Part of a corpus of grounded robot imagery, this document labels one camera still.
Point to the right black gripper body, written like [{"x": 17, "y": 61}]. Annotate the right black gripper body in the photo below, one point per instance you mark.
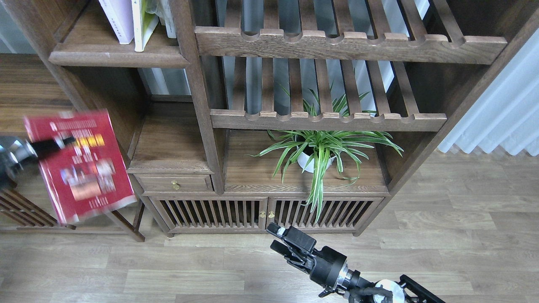
[{"x": 326, "y": 267}]

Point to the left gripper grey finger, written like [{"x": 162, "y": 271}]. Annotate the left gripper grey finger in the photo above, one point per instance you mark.
[{"x": 45, "y": 148}]

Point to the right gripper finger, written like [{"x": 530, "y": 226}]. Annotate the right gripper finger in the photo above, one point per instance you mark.
[
  {"x": 293, "y": 236},
  {"x": 290, "y": 253}
]

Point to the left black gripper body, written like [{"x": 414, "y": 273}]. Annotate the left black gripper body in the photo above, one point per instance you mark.
[{"x": 15, "y": 153}]

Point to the red book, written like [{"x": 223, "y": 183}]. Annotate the red book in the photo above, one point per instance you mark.
[{"x": 88, "y": 177}]

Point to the white book top shelf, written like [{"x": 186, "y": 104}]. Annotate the white book top shelf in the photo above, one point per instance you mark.
[{"x": 120, "y": 16}]

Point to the yellow-green book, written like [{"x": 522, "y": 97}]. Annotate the yellow-green book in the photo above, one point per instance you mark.
[{"x": 144, "y": 22}]

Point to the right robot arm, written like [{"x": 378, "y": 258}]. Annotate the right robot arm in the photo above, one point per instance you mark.
[{"x": 359, "y": 290}]

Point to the wooden side table left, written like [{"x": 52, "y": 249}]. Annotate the wooden side table left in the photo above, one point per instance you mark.
[{"x": 28, "y": 88}]

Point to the green spider plant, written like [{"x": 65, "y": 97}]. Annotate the green spider plant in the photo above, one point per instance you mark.
[{"x": 321, "y": 148}]

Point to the brass drawer knob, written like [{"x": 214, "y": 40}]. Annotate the brass drawer knob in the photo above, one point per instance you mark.
[{"x": 175, "y": 185}]

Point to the dark wooden bookshelf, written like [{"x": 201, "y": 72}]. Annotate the dark wooden bookshelf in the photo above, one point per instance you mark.
[{"x": 192, "y": 109}]

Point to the plastic-wrapped white book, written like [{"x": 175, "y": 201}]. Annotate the plastic-wrapped white book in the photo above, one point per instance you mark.
[{"x": 162, "y": 9}]

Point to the white curtain right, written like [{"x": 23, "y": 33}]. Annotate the white curtain right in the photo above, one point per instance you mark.
[{"x": 507, "y": 113}]

